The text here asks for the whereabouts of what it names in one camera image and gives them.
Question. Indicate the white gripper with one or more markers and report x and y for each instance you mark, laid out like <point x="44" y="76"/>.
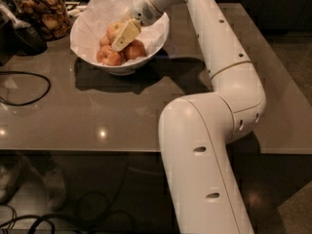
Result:
<point x="142" y="11"/>

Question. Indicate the black round appliance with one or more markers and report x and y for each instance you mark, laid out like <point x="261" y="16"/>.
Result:
<point x="30" y="41"/>

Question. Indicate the white paper liner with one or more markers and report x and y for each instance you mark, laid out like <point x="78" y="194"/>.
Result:
<point x="94" y="20"/>

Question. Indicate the glass jar of dried chips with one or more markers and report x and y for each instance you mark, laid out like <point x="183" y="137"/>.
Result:
<point x="49" y="16"/>

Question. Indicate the red apple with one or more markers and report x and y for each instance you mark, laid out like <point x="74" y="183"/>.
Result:
<point x="134" y="50"/>
<point x="107" y="56"/>
<point x="113" y="30"/>
<point x="104" y="41"/>

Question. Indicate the white ceramic bowl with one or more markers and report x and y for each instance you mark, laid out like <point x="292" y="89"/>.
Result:
<point x="130" y="67"/>

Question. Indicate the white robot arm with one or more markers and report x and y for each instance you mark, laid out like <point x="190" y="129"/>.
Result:
<point x="195" y="130"/>

